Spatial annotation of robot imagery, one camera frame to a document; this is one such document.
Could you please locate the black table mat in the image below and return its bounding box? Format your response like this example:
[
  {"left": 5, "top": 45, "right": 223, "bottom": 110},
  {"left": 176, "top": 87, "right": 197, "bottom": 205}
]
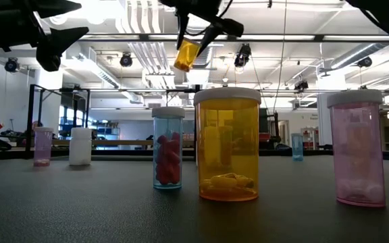
[{"left": 0, "top": 155, "right": 389, "bottom": 243}]

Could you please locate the black metal rig frame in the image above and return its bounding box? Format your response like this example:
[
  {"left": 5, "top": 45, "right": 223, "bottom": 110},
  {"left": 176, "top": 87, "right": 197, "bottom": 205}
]
[{"left": 0, "top": 83, "right": 389, "bottom": 161}]

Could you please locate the black ceiling track light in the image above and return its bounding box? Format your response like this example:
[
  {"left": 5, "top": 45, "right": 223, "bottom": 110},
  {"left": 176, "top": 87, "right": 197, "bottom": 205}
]
[
  {"left": 4, "top": 56, "right": 20, "bottom": 74},
  {"left": 357, "top": 55, "right": 373, "bottom": 69},
  {"left": 233, "top": 43, "right": 253, "bottom": 68},
  {"left": 119, "top": 51, "right": 134, "bottom": 68},
  {"left": 293, "top": 79, "right": 310, "bottom": 92}
]

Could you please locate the white building column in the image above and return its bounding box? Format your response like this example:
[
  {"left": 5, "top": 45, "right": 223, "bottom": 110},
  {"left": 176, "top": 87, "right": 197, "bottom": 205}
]
[{"left": 317, "top": 92, "right": 334, "bottom": 146}]

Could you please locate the blue pill bottle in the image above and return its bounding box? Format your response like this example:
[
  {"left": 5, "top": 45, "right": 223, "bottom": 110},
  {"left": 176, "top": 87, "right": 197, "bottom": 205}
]
[{"left": 290, "top": 132, "right": 305, "bottom": 162}]

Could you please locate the silver ventilation duct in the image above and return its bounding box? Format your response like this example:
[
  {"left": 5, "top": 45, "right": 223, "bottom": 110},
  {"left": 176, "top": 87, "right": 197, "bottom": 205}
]
[{"left": 318, "top": 42, "right": 389, "bottom": 78}]

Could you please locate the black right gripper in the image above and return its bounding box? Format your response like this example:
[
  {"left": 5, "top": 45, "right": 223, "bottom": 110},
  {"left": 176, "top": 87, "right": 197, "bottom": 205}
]
[{"left": 159, "top": 0, "right": 244, "bottom": 57}]

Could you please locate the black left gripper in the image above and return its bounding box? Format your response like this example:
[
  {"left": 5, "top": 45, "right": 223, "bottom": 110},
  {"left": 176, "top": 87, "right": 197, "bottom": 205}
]
[{"left": 0, "top": 0, "right": 90, "bottom": 72}]

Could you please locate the pink pill bottle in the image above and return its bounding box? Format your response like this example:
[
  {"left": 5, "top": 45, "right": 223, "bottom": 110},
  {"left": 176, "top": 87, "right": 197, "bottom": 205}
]
[
  {"left": 326, "top": 88, "right": 386, "bottom": 208},
  {"left": 32, "top": 126, "right": 55, "bottom": 167}
]

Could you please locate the large amber pill bottle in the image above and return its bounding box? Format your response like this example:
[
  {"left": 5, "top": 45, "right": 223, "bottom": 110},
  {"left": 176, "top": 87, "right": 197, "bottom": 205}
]
[{"left": 193, "top": 86, "right": 263, "bottom": 203}]

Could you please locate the blue bottle with red capsules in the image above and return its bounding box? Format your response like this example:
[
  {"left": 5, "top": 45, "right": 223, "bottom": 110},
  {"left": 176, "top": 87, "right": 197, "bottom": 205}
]
[{"left": 151, "top": 106, "right": 186, "bottom": 190}]

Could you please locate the long overhead light bar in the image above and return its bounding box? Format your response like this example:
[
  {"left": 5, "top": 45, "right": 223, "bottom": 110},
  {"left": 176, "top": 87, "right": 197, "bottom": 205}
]
[{"left": 79, "top": 32, "right": 389, "bottom": 43}]

